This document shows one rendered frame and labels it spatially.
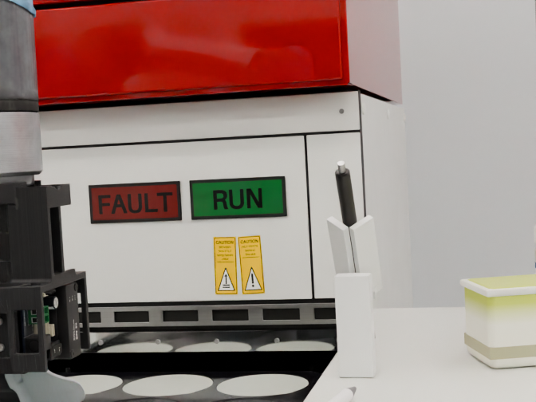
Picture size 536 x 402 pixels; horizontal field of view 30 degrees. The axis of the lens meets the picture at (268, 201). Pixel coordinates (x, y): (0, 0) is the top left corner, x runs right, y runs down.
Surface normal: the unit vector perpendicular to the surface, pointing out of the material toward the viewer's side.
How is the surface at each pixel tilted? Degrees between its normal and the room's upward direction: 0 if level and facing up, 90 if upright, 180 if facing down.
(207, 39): 90
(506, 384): 0
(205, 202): 90
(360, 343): 90
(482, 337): 90
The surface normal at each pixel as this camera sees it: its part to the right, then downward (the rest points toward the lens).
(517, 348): 0.11, 0.04
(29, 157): 0.91, -0.02
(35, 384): -0.08, 0.59
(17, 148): 0.78, 0.00
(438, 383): -0.05, -1.00
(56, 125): -0.21, 0.06
